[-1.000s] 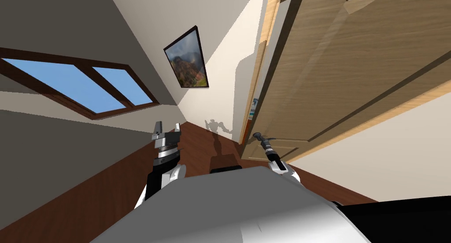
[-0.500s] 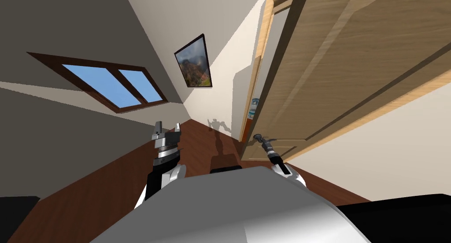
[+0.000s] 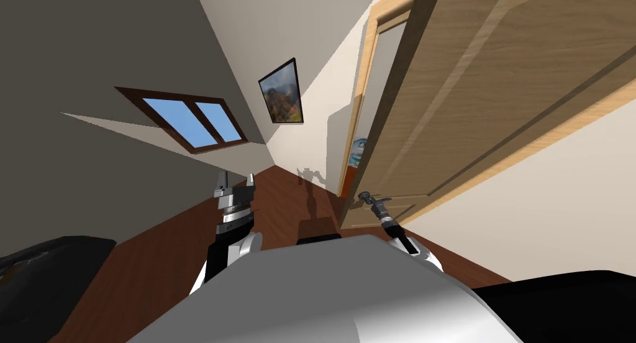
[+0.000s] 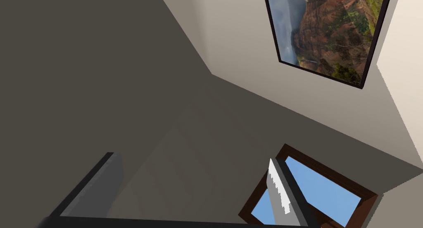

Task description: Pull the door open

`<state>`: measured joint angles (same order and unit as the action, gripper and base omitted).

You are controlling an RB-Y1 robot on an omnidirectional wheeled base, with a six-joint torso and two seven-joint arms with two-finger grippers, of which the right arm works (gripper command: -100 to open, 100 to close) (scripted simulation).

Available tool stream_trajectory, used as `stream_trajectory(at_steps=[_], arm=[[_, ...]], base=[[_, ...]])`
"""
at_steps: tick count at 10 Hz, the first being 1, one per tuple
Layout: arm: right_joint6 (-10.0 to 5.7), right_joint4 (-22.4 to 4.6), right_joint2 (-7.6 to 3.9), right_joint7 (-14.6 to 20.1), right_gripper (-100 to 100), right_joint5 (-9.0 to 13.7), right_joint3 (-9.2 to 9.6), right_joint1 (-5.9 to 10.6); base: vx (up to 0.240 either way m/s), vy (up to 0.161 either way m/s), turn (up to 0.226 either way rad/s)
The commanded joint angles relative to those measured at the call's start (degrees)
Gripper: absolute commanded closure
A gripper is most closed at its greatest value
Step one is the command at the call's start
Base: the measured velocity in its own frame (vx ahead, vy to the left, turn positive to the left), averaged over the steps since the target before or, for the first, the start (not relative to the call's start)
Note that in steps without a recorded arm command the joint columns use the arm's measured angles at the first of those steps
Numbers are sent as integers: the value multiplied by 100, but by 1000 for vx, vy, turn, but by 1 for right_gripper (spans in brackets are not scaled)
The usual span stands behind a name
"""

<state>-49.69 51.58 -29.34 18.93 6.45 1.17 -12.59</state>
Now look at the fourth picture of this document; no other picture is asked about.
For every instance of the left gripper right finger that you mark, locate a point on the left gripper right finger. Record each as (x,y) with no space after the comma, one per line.
(286,198)

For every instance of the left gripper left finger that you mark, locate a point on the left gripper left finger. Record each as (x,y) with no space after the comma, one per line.
(94,192)

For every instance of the brown framed window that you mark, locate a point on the brown framed window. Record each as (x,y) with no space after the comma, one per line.
(325,191)

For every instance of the framed landscape picture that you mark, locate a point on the framed landscape picture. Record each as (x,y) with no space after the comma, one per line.
(325,33)

